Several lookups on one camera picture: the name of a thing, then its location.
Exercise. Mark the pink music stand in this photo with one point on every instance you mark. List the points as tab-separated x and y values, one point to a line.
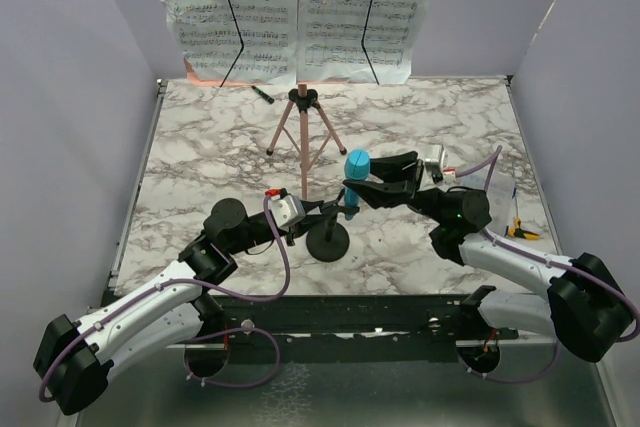
303	100

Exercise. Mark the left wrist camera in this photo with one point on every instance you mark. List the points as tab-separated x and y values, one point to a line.
285	209

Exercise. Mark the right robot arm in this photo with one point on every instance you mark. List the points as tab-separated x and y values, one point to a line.
574	300

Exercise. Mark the clear plastic parts box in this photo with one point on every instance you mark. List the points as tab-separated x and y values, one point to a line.
500	193

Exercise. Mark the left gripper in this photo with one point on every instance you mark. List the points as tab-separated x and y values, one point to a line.
309	221

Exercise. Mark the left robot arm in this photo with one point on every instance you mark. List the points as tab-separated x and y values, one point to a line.
77	358

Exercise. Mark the black microphone stand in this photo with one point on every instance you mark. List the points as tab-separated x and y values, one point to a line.
329	240

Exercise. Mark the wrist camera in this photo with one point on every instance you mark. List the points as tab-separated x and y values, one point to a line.
285	209
436	165

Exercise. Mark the sheet music page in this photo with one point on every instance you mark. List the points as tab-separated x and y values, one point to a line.
358	41
236	41

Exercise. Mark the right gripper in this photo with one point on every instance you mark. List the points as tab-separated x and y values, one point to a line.
389	169

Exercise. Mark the teal toy microphone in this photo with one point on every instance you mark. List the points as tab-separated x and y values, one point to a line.
357	168

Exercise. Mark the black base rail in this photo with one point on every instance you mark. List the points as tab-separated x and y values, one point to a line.
345	329

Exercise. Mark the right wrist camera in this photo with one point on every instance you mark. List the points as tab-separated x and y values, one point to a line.
436	165

